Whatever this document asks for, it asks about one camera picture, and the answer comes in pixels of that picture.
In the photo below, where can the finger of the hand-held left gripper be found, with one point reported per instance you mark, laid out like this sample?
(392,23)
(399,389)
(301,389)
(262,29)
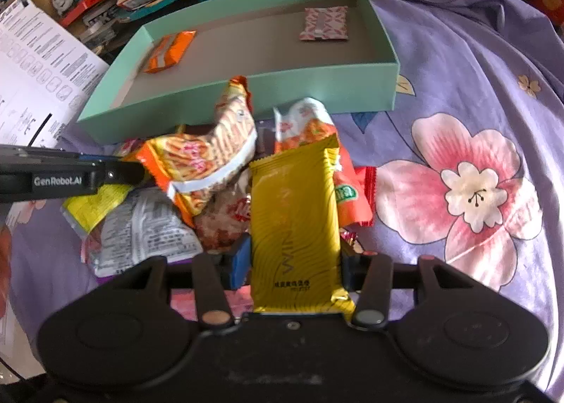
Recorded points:
(125,173)

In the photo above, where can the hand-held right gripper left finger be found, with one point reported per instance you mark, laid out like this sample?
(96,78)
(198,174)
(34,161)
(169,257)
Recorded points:
(238,265)

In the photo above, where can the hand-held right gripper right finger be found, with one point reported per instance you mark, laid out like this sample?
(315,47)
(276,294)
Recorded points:
(348,271)

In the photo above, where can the yellow green snack packet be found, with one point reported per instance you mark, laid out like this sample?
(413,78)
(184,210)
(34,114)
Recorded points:
(92,205)

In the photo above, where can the silver purple snack packet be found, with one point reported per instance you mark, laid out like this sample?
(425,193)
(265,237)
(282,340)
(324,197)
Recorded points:
(136,231)

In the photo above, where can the yellow snack bar packet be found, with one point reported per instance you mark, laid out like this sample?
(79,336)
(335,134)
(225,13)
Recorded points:
(295,227)

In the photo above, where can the orange striped snack bag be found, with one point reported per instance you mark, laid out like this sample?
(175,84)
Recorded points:
(211,152)

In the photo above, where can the orange white snack packet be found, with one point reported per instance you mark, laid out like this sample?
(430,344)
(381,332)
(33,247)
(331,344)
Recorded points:
(308,125)

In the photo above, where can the teal cardboard box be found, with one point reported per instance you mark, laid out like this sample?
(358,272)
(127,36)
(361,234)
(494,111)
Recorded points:
(264,50)

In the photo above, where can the white instruction sheet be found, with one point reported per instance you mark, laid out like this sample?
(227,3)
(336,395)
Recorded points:
(39,72)

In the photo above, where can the small orange snack packet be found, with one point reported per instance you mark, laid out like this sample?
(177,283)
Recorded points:
(169,50)

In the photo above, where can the purple floral blanket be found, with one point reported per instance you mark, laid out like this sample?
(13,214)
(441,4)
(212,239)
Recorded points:
(440,77)

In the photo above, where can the pink patterned snack packet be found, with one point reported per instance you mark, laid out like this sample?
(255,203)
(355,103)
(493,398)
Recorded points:
(324,23)

